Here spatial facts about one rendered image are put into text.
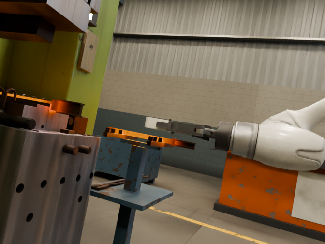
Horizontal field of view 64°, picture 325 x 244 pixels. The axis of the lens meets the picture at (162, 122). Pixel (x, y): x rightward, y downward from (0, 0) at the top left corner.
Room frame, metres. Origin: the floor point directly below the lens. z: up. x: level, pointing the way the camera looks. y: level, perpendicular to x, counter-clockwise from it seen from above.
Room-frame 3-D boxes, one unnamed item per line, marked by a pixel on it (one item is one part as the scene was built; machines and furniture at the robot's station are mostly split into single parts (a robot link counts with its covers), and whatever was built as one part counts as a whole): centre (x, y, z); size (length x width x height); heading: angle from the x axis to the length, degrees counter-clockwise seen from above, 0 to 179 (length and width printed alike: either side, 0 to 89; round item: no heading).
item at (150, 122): (0.73, 0.01, 1.00); 0.07 x 0.01 x 0.03; 73
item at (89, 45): (1.16, 0.38, 1.27); 0.09 x 0.02 x 0.17; 163
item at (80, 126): (1.01, 0.36, 0.95); 0.12 x 0.09 x 0.07; 73
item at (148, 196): (1.27, 0.08, 0.67); 0.40 x 0.30 x 0.02; 160
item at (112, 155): (5.02, 0.59, 0.36); 1.21 x 0.81 x 0.72; 73
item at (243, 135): (0.67, -0.21, 1.00); 0.09 x 0.06 x 0.09; 163
